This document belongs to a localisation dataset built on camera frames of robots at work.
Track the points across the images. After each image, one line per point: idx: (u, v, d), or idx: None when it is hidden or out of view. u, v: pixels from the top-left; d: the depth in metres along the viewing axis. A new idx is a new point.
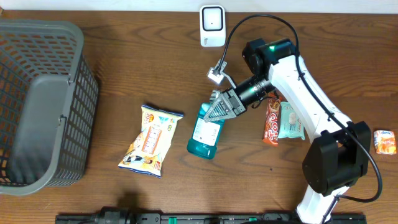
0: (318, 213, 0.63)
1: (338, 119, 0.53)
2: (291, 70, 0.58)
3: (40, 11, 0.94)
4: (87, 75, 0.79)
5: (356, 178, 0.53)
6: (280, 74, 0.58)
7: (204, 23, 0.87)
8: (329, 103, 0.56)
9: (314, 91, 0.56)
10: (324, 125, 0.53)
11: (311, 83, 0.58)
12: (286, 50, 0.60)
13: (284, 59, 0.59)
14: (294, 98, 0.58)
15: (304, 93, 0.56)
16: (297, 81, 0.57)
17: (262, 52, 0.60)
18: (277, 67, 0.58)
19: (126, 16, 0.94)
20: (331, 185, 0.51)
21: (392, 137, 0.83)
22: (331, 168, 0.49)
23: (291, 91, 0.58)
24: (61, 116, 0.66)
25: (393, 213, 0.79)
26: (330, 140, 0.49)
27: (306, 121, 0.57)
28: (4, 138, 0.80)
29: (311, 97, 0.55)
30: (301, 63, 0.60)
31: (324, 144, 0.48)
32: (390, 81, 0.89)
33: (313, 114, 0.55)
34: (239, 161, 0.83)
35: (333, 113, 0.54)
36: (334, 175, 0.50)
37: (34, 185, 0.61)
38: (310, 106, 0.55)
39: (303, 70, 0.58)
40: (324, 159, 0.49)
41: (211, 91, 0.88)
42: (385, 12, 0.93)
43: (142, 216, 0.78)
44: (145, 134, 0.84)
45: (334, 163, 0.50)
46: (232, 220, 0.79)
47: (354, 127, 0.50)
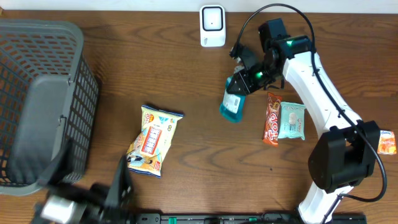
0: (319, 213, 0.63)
1: (349, 116, 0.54)
2: (306, 66, 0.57)
3: (41, 11, 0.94)
4: (87, 75, 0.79)
5: (361, 178, 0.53)
6: (295, 69, 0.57)
7: (204, 23, 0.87)
8: (342, 101, 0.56)
9: (328, 87, 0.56)
10: (335, 121, 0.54)
11: (324, 79, 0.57)
12: (305, 47, 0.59)
13: (300, 55, 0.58)
14: (306, 93, 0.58)
15: (317, 88, 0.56)
16: (311, 77, 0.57)
17: (279, 46, 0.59)
18: (293, 62, 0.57)
19: (126, 16, 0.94)
20: (334, 182, 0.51)
21: (392, 137, 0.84)
22: (336, 165, 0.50)
23: (305, 86, 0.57)
24: (60, 116, 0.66)
25: (393, 213, 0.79)
26: (338, 136, 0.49)
27: (315, 116, 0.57)
28: (4, 138, 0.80)
29: (324, 93, 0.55)
30: (316, 60, 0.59)
31: (333, 139, 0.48)
32: (390, 81, 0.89)
33: (324, 109, 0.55)
34: (239, 161, 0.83)
35: (344, 110, 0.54)
36: (339, 172, 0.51)
37: (34, 185, 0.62)
38: (323, 102, 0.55)
39: (317, 66, 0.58)
40: (330, 155, 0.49)
41: (211, 91, 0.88)
42: (385, 12, 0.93)
43: (142, 216, 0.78)
44: (145, 134, 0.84)
45: (341, 160, 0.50)
46: (232, 220, 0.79)
47: (364, 126, 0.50)
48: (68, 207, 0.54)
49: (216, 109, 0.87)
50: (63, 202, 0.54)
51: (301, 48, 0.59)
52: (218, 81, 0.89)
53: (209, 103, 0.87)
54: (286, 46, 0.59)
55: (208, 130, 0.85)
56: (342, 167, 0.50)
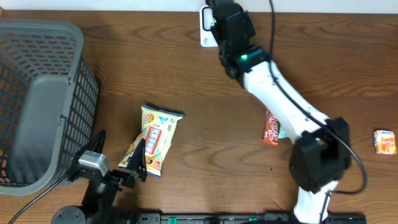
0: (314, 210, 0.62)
1: (316, 117, 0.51)
2: (263, 75, 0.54)
3: (41, 11, 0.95)
4: (87, 75, 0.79)
5: (342, 173, 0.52)
6: (254, 82, 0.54)
7: (205, 23, 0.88)
8: (306, 103, 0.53)
9: (290, 93, 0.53)
10: (303, 124, 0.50)
11: (285, 86, 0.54)
12: (260, 58, 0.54)
13: (257, 66, 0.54)
14: (270, 103, 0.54)
15: (280, 96, 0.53)
16: (272, 86, 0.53)
17: (235, 60, 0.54)
18: (250, 74, 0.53)
19: (127, 16, 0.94)
20: (319, 185, 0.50)
21: (392, 137, 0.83)
22: (317, 168, 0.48)
23: (267, 98, 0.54)
24: (60, 116, 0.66)
25: (393, 213, 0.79)
26: (311, 139, 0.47)
27: (287, 127, 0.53)
28: (4, 138, 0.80)
29: (287, 100, 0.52)
30: (273, 66, 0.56)
31: (307, 144, 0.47)
32: (390, 81, 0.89)
33: (291, 116, 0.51)
34: (239, 161, 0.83)
35: (310, 112, 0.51)
36: (321, 173, 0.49)
37: (34, 184, 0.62)
38: (288, 109, 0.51)
39: (276, 73, 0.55)
40: (307, 160, 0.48)
41: (211, 91, 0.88)
42: (385, 12, 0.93)
43: (142, 216, 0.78)
44: (145, 134, 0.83)
45: (320, 162, 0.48)
46: (232, 220, 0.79)
47: (333, 124, 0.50)
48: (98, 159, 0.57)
49: (216, 109, 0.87)
50: (95, 155, 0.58)
51: (257, 59, 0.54)
52: (218, 81, 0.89)
53: (209, 103, 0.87)
54: (242, 61, 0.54)
55: (208, 130, 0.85)
56: (322, 167, 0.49)
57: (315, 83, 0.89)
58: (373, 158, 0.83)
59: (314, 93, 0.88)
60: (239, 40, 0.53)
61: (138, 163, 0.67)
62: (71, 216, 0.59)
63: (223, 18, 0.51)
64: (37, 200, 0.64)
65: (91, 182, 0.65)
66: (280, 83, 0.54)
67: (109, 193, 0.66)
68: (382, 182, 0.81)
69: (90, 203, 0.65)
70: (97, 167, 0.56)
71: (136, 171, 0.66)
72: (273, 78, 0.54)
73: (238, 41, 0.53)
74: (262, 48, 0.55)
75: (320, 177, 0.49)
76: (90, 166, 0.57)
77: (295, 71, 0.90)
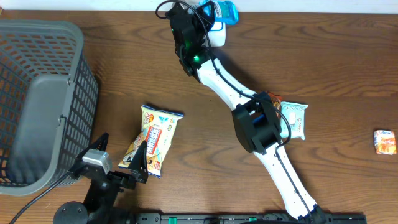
0: (286, 188, 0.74)
1: (247, 94, 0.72)
2: (211, 70, 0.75)
3: (41, 12, 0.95)
4: (87, 75, 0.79)
5: (277, 133, 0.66)
6: (204, 74, 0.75)
7: None
8: (240, 84, 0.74)
9: (229, 79, 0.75)
10: (238, 101, 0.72)
11: (226, 74, 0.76)
12: (208, 57, 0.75)
13: (205, 63, 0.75)
14: (216, 86, 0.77)
15: (222, 83, 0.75)
16: (216, 76, 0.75)
17: (174, 27, 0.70)
18: (201, 70, 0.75)
19: (126, 16, 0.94)
20: (256, 142, 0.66)
21: (392, 137, 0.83)
22: (250, 130, 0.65)
23: (214, 84, 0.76)
24: (60, 116, 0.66)
25: (393, 213, 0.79)
26: (242, 109, 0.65)
27: (229, 102, 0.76)
28: (4, 138, 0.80)
29: (226, 84, 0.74)
30: (217, 61, 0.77)
31: (239, 113, 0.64)
32: (390, 80, 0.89)
33: (229, 95, 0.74)
34: (239, 161, 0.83)
35: (242, 91, 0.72)
36: (256, 135, 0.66)
37: (35, 185, 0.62)
38: (226, 90, 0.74)
39: (218, 66, 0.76)
40: (241, 125, 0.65)
41: (211, 91, 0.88)
42: (385, 12, 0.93)
43: (142, 216, 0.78)
44: (145, 134, 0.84)
45: (252, 126, 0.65)
46: (232, 220, 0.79)
47: (259, 96, 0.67)
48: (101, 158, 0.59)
49: (216, 109, 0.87)
50: (99, 152, 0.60)
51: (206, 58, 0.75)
52: None
53: (209, 103, 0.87)
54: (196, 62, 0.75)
55: (208, 129, 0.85)
56: (256, 129, 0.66)
57: (315, 83, 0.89)
58: (373, 158, 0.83)
59: (314, 93, 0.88)
60: (191, 43, 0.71)
61: (140, 164, 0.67)
62: (75, 211, 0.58)
63: (180, 29, 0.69)
64: (40, 196, 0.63)
65: (93, 180, 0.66)
66: (222, 73, 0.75)
67: (112, 191, 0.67)
68: (382, 182, 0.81)
69: (92, 201, 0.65)
70: (100, 164, 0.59)
71: (138, 171, 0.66)
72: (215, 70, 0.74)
73: (191, 46, 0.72)
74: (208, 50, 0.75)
75: (255, 138, 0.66)
76: (93, 163, 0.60)
77: (295, 71, 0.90)
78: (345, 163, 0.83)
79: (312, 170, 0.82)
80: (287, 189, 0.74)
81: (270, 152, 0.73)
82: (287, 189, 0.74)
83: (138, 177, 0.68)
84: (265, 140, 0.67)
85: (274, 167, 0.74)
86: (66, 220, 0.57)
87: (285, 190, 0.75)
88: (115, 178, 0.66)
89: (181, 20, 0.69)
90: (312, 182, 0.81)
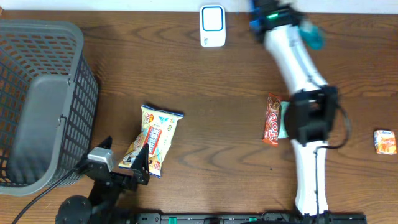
0: (308, 183, 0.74)
1: (316, 81, 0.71)
2: (285, 38, 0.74)
3: (41, 12, 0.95)
4: (87, 75, 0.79)
5: (326, 129, 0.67)
6: (280, 41, 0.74)
7: (204, 23, 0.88)
8: (311, 68, 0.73)
9: (301, 56, 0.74)
10: (303, 85, 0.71)
11: (300, 51, 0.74)
12: (288, 20, 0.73)
13: (281, 28, 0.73)
14: (285, 61, 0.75)
15: (291, 57, 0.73)
16: (290, 48, 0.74)
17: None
18: (275, 33, 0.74)
19: (126, 16, 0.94)
20: (303, 132, 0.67)
21: (392, 137, 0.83)
22: (303, 119, 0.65)
23: (284, 56, 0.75)
24: (60, 116, 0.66)
25: (393, 213, 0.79)
26: (305, 96, 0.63)
27: (290, 80, 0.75)
28: (4, 138, 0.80)
29: (297, 63, 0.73)
30: (293, 32, 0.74)
31: (300, 99, 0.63)
32: (390, 80, 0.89)
33: (295, 76, 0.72)
34: (239, 161, 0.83)
35: (311, 77, 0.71)
36: (306, 126, 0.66)
37: (34, 185, 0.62)
38: (296, 68, 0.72)
39: (295, 38, 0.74)
40: (298, 111, 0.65)
41: (211, 90, 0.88)
42: (385, 12, 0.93)
43: (142, 216, 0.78)
44: (145, 134, 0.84)
45: (307, 117, 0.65)
46: (232, 220, 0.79)
47: (326, 89, 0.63)
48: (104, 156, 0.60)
49: (216, 109, 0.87)
50: (100, 151, 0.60)
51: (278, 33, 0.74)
52: (219, 80, 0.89)
53: (209, 103, 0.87)
54: (270, 22, 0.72)
55: (209, 129, 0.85)
56: (308, 121, 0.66)
57: None
58: (373, 158, 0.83)
59: None
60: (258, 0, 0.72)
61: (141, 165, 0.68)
62: (80, 206, 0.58)
63: None
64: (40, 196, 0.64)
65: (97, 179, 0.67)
66: (296, 48, 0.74)
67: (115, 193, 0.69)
68: (382, 182, 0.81)
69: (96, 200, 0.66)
70: (104, 162, 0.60)
71: (140, 171, 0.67)
72: (290, 42, 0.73)
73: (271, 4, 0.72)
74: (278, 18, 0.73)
75: (304, 127, 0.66)
76: (97, 161, 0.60)
77: None
78: (345, 163, 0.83)
79: None
80: (308, 185, 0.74)
81: (311, 147, 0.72)
82: (308, 185, 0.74)
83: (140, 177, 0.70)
84: (312, 134, 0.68)
85: (307, 160, 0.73)
86: (70, 211, 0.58)
87: (305, 185, 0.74)
88: (120, 179, 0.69)
89: None
90: None
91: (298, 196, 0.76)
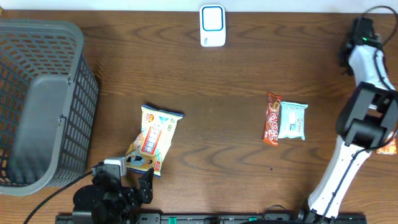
0: (331, 184, 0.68)
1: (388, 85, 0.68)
2: (370, 50, 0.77)
3: (40, 12, 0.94)
4: (87, 75, 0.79)
5: (377, 139, 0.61)
6: (362, 50, 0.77)
7: (204, 23, 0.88)
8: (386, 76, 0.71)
9: (380, 65, 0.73)
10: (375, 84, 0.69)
11: (380, 61, 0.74)
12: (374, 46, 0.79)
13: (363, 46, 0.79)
14: (364, 65, 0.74)
15: (371, 64, 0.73)
16: (370, 57, 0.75)
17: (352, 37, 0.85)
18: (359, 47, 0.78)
19: (126, 16, 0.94)
20: (352, 127, 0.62)
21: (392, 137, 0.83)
22: (357, 112, 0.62)
23: (363, 61, 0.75)
24: (61, 116, 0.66)
25: (393, 213, 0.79)
26: (372, 89, 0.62)
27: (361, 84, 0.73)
28: (4, 138, 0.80)
29: (374, 67, 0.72)
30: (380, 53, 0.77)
31: (367, 88, 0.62)
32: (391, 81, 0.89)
33: (370, 76, 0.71)
34: (239, 161, 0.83)
35: (384, 79, 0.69)
36: (361, 125, 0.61)
37: (34, 185, 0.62)
38: (370, 71, 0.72)
39: (379, 54, 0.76)
40: (357, 100, 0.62)
41: (211, 90, 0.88)
42: (385, 12, 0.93)
43: (142, 216, 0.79)
44: (145, 134, 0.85)
45: (363, 112, 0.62)
46: (232, 220, 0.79)
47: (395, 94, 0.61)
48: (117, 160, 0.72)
49: (216, 109, 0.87)
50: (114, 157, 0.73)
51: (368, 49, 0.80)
52: (219, 80, 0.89)
53: (210, 103, 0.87)
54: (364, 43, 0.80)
55: (209, 129, 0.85)
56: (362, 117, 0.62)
57: (315, 83, 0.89)
58: (373, 159, 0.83)
59: (314, 93, 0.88)
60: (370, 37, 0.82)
61: (148, 178, 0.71)
62: (93, 191, 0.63)
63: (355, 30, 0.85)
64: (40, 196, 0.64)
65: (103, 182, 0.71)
66: (377, 59, 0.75)
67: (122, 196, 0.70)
68: (382, 183, 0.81)
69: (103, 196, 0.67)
70: (119, 164, 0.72)
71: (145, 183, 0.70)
72: (373, 55, 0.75)
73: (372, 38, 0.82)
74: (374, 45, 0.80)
75: (357, 125, 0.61)
76: (112, 164, 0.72)
77: (295, 71, 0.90)
78: None
79: (312, 170, 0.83)
80: (329, 185, 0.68)
81: (349, 151, 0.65)
82: (329, 184, 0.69)
83: (145, 191, 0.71)
84: (360, 137, 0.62)
85: (342, 162, 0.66)
86: (85, 193, 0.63)
87: (326, 183, 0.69)
88: (127, 190, 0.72)
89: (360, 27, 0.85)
90: (312, 183, 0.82)
91: (314, 193, 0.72)
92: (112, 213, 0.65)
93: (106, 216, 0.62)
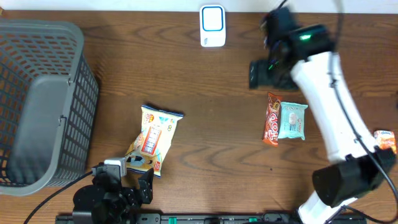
0: (322, 218, 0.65)
1: (365, 143, 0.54)
2: (323, 72, 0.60)
3: (41, 12, 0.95)
4: (87, 75, 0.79)
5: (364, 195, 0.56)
6: (311, 73, 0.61)
7: (204, 23, 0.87)
8: (358, 124, 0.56)
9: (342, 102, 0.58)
10: (349, 147, 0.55)
11: (342, 91, 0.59)
12: (321, 41, 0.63)
13: (317, 56, 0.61)
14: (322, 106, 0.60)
15: (333, 102, 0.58)
16: (328, 88, 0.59)
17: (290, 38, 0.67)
18: (306, 65, 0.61)
19: (127, 16, 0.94)
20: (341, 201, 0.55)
21: (392, 137, 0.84)
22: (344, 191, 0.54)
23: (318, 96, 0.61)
24: (61, 116, 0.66)
25: (393, 213, 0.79)
26: (351, 167, 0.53)
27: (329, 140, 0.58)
28: (4, 138, 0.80)
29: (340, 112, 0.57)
30: (336, 64, 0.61)
31: (346, 170, 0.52)
32: (391, 81, 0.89)
33: (339, 132, 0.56)
34: (239, 161, 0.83)
35: (360, 136, 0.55)
36: (348, 172, 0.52)
37: (35, 185, 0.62)
38: (337, 121, 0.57)
39: (336, 74, 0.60)
40: (343, 183, 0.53)
41: (211, 91, 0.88)
42: (385, 12, 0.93)
43: (142, 216, 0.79)
44: (145, 134, 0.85)
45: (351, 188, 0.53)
46: (232, 220, 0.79)
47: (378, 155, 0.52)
48: (117, 161, 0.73)
49: (216, 109, 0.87)
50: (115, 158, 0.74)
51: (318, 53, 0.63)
52: (219, 80, 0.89)
53: (209, 103, 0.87)
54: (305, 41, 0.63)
55: (209, 129, 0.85)
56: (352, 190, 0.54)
57: None
58: None
59: None
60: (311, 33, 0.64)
61: (148, 178, 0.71)
62: (95, 191, 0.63)
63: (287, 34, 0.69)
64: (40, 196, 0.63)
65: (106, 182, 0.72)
66: (337, 86, 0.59)
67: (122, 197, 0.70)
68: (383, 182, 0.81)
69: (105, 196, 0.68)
70: (119, 164, 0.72)
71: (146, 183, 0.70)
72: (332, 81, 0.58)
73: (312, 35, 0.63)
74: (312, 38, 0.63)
75: (346, 175, 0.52)
76: (112, 164, 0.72)
77: None
78: None
79: (312, 170, 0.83)
80: (320, 218, 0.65)
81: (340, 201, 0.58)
82: (320, 218, 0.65)
83: (145, 191, 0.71)
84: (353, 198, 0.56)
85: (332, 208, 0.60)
86: (85, 193, 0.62)
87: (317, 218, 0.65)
88: (127, 190, 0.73)
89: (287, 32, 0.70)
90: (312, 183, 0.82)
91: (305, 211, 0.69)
92: (112, 213, 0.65)
93: (106, 216, 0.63)
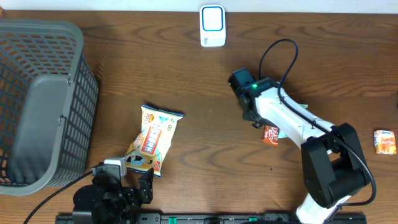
0: (319, 218, 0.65)
1: (320, 124, 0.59)
2: (273, 98, 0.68)
3: (41, 12, 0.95)
4: (87, 75, 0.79)
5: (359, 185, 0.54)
6: (265, 104, 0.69)
7: (204, 23, 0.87)
8: (311, 114, 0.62)
9: (295, 108, 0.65)
10: (309, 132, 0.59)
11: (291, 103, 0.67)
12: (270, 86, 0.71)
13: (265, 93, 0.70)
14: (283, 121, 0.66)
15: (286, 111, 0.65)
16: (280, 104, 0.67)
17: (247, 91, 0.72)
18: (260, 99, 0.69)
19: (126, 16, 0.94)
20: (331, 189, 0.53)
21: (392, 137, 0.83)
22: (325, 173, 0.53)
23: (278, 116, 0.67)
24: (61, 116, 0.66)
25: (393, 213, 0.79)
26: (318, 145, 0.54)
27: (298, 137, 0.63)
28: (4, 138, 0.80)
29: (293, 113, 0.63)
30: (282, 91, 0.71)
31: (313, 147, 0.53)
32: (391, 81, 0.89)
33: (298, 126, 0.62)
34: (239, 161, 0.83)
35: (314, 120, 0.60)
36: (316, 147, 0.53)
37: (35, 185, 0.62)
38: (293, 121, 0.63)
39: (283, 95, 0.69)
40: (314, 163, 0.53)
41: (211, 90, 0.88)
42: (385, 12, 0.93)
43: (142, 216, 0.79)
44: (145, 134, 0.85)
45: (328, 167, 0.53)
46: (232, 220, 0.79)
47: (340, 130, 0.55)
48: (117, 161, 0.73)
49: (216, 109, 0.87)
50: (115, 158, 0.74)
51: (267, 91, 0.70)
52: (219, 80, 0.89)
53: (209, 103, 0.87)
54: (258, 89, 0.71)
55: (209, 129, 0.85)
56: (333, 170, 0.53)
57: (315, 83, 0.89)
58: (373, 158, 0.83)
59: (314, 93, 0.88)
60: (262, 82, 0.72)
61: (148, 178, 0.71)
62: (94, 191, 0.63)
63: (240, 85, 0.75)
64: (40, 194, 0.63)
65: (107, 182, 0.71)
66: (286, 101, 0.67)
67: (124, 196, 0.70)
68: (382, 182, 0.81)
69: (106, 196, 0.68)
70: (119, 164, 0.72)
71: (146, 183, 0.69)
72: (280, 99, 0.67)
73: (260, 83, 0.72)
74: (267, 85, 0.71)
75: (314, 152, 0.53)
76: (112, 164, 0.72)
77: (295, 71, 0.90)
78: None
79: None
80: (318, 218, 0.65)
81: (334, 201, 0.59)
82: (318, 218, 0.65)
83: (145, 191, 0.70)
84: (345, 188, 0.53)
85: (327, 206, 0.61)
86: (85, 193, 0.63)
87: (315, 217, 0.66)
88: (127, 190, 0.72)
89: (241, 79, 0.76)
90: None
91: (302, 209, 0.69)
92: (112, 213, 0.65)
93: (106, 216, 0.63)
